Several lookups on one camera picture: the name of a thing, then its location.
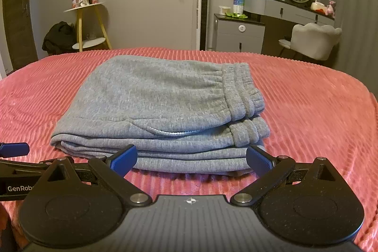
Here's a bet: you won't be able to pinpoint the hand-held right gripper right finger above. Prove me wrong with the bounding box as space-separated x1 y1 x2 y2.
230 145 337 205

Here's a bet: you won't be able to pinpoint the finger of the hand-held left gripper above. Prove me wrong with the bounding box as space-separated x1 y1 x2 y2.
0 159 54 177
0 142 31 157

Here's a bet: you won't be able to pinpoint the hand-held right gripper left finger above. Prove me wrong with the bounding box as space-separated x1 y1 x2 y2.
44 145 151 205

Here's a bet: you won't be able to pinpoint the grey sweat pants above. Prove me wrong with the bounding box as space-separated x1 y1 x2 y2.
50 56 271 176

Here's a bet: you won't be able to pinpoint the pink ribbed blanket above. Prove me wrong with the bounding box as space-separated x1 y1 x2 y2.
0 48 378 252

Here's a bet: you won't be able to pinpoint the black bag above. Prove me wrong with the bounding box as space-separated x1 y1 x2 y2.
42 21 78 55

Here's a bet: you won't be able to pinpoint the grey drawer cabinet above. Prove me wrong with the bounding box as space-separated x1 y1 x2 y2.
213 13 266 53

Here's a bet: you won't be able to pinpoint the dark wooden door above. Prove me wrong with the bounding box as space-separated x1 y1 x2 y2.
0 0 39 72

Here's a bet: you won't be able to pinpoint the white upholstered chair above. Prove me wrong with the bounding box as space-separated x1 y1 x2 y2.
278 22 342 61

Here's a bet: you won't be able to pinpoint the white wooden side table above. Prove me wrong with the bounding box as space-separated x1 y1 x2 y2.
63 1 112 52

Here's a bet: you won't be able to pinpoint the grey vanity desk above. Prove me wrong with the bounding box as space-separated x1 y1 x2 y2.
245 0 335 56

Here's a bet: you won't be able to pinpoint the white tower fan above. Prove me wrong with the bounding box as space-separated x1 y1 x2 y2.
195 0 211 51

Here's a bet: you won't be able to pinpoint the red and white bowl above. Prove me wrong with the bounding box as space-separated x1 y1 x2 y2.
310 0 326 13

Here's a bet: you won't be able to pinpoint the pink plush toy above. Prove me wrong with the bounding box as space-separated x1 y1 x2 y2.
325 0 337 18

